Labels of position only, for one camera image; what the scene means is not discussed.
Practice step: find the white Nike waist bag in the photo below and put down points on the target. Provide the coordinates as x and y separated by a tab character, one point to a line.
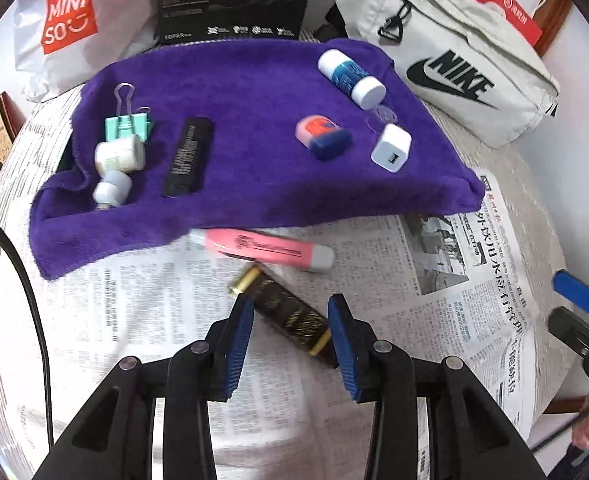
461	57

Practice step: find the white blue lotion bottle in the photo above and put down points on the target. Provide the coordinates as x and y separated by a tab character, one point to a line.
346	75

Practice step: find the white tape roll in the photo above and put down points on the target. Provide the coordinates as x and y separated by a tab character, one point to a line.
124	154

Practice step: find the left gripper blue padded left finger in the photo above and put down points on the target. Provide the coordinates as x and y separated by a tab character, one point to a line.
229	340

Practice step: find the person's right hand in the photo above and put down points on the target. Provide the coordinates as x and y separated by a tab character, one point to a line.
580	434

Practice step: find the purple towel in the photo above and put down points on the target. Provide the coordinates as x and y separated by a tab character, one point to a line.
259	175

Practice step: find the white USB charger cube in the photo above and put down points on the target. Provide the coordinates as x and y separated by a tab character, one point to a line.
392	148

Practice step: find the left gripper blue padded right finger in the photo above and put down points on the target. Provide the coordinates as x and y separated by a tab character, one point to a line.
352	340

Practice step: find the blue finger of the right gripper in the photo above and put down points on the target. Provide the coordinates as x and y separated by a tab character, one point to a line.
572	289

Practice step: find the teal binder clip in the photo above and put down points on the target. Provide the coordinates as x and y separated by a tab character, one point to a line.
127	120

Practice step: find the clear plastic cap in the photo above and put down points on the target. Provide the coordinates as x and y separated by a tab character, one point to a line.
379	117

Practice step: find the black gold Grand Reserve bottle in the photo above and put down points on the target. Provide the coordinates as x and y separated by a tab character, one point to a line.
287	313

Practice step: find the newspaper sheets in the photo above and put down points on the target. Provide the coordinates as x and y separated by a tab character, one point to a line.
453	287

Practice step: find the white Miniso shopping bag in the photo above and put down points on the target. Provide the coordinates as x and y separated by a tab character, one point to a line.
59	44

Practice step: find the brown patterned book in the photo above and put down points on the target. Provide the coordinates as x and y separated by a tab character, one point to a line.
11	122

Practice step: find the pink blue vaseline jar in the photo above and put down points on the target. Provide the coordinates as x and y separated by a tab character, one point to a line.
323	138

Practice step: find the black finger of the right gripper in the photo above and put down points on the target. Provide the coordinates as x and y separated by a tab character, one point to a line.
570	329

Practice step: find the pink highlighter pen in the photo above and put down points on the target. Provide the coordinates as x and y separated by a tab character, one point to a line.
265	248

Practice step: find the black rectangular tube box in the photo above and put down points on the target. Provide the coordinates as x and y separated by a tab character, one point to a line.
186	173

